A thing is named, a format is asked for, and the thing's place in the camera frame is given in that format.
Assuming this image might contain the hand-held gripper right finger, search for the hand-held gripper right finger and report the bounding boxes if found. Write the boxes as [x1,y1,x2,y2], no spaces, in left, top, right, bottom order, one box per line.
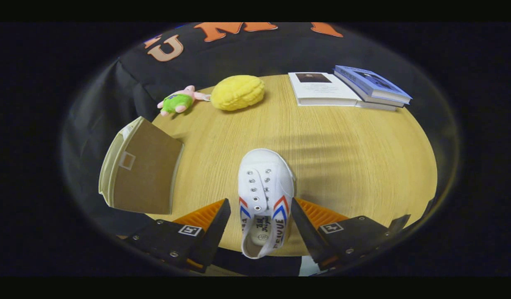
[291,198,408,270]

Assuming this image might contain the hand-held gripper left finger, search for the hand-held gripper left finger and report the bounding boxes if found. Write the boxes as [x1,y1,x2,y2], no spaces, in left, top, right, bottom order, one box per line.
[125,199,231,274]

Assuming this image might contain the white canvas shoe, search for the white canvas shoe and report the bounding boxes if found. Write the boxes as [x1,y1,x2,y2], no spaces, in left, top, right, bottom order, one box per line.
[238,148,296,260]

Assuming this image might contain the beige fabric storage box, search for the beige fabric storage box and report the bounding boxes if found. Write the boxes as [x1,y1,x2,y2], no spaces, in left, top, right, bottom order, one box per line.
[98,116,184,215]

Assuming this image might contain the pink and green plush toy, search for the pink and green plush toy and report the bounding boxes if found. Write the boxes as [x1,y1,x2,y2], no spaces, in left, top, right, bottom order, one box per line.
[157,85,211,117]

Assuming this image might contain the white book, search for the white book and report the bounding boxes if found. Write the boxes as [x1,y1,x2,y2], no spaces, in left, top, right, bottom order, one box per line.
[288,72,399,111]

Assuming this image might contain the yellow plush bun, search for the yellow plush bun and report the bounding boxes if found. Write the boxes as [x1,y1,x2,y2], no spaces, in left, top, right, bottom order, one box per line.
[210,75,265,111]

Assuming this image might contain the blue book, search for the blue book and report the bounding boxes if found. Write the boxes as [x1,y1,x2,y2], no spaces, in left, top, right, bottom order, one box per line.
[334,65,413,108]

